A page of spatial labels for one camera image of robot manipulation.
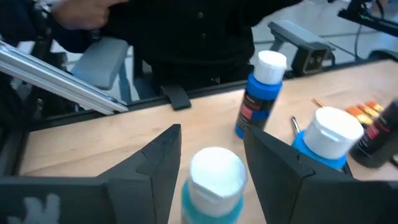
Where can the silver aluminium rail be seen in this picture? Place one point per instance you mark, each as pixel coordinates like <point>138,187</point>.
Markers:
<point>62,81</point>

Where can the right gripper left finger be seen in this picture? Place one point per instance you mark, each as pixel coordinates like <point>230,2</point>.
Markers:
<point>93,199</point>

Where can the round orange bristle paintbrush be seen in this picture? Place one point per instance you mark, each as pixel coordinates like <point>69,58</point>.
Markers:
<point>375,105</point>

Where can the wide orange bristle paintbrush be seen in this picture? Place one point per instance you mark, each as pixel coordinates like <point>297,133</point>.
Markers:
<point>368,109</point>

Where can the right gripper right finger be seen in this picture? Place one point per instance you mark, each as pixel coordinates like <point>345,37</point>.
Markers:
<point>311,199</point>

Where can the long filbert orange bristle paintbrush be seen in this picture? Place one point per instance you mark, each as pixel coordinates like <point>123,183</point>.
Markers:
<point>357,113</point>

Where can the black table edge clip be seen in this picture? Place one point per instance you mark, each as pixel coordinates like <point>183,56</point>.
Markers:
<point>177,98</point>

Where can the person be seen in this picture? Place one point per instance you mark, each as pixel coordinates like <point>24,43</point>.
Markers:
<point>192,37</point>

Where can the person's hand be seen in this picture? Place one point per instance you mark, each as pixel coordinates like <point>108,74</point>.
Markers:
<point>81,15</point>

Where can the small blue paint bottle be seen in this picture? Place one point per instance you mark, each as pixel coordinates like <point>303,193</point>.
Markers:
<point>258,93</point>
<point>332,133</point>

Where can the small black paint bottle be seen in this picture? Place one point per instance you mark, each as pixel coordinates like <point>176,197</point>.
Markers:
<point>377,137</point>

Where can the grey chair armrest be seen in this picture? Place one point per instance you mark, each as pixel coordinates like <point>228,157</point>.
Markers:
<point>298,37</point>
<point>99,62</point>

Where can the small teal paint bottle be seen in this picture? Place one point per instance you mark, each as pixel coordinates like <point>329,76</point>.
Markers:
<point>214,180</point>

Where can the silver ferrule black paintbrush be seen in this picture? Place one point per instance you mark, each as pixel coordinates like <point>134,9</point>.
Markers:
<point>295,124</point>

